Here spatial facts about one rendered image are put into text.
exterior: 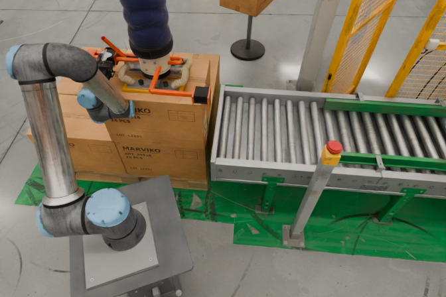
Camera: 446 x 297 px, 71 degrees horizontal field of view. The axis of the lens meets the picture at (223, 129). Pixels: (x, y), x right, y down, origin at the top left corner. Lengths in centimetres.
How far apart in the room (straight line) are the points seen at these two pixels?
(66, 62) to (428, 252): 244
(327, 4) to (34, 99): 213
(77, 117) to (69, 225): 117
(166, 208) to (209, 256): 77
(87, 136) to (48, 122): 100
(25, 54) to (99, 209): 60
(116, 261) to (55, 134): 59
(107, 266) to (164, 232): 27
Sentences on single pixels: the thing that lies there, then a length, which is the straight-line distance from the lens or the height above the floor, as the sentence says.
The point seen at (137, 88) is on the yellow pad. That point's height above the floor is 97.
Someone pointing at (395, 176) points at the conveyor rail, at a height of 59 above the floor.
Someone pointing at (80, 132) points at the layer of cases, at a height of 54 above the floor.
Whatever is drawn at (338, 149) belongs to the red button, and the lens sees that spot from 148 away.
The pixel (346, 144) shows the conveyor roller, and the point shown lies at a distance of 219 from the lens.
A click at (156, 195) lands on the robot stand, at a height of 75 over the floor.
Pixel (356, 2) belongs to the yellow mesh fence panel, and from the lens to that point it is 210.
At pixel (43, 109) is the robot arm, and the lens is 125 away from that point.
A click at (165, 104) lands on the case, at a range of 174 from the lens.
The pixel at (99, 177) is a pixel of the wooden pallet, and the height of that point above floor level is 2.
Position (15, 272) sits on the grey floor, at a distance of 259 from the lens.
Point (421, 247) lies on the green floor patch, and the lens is 266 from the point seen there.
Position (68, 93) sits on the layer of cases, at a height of 54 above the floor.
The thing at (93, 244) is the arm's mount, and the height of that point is 78.
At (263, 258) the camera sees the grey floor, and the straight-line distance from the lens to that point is 228.
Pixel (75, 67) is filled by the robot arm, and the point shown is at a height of 147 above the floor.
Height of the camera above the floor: 214
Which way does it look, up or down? 50 degrees down
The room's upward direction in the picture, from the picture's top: 1 degrees clockwise
